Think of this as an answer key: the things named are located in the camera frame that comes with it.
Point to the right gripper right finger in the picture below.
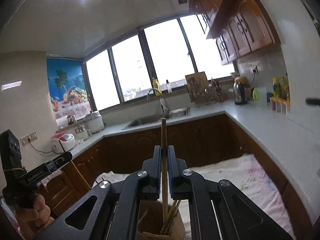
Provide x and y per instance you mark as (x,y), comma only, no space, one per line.
(218,210)

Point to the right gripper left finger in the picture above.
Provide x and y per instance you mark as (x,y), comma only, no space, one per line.
(109,210)

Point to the wooden chopstick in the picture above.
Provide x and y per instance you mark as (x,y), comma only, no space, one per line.
(172,216)
(164,170)
(168,217)
(142,217)

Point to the steel kitchen sink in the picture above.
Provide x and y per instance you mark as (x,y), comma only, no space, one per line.
(157,117)

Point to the left hand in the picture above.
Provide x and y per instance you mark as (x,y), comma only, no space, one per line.
(33,221)

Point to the pink dish towel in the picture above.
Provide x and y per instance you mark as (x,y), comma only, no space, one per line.
(46,180)

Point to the wooden utensil holder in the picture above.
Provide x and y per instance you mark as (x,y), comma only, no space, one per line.
(152,224)

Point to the white red rice cooker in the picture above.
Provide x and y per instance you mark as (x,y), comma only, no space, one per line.
(62,142)

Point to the lower wooden cabinets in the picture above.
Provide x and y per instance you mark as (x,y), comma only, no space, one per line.
(200,142)

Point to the wooden cabinets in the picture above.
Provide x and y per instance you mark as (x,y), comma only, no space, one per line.
(200,142)
(238,27)

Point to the small white appliance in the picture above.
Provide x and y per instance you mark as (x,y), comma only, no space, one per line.
(82,133)

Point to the white tall cooker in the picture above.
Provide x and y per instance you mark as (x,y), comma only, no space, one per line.
(94,121)

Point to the fruit beach poster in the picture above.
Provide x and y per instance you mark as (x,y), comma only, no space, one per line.
(67,89)

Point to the knife block with knives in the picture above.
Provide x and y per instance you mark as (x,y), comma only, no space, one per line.
(217,87)

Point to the spice jar rack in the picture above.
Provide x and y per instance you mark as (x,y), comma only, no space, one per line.
(280,105)

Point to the green lid white container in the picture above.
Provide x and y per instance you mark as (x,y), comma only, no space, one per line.
(260,96)

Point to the steel electric kettle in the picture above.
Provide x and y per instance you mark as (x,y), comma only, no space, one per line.
(239,92)

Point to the wooden cutting board rack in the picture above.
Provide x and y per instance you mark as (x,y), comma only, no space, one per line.
(196,86)

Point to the yellow dish soap bottle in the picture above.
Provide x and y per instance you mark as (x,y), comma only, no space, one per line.
(156,86)

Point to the clear soap dispenser bottle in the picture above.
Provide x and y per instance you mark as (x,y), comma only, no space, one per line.
(169,89)

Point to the yellow oil bottle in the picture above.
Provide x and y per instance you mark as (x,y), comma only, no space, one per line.
(276,87)

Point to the upper wooden cabinets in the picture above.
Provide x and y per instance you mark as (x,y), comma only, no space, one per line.
(238,27)

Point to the wall power outlet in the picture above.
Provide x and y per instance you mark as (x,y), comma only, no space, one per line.
(28,138)

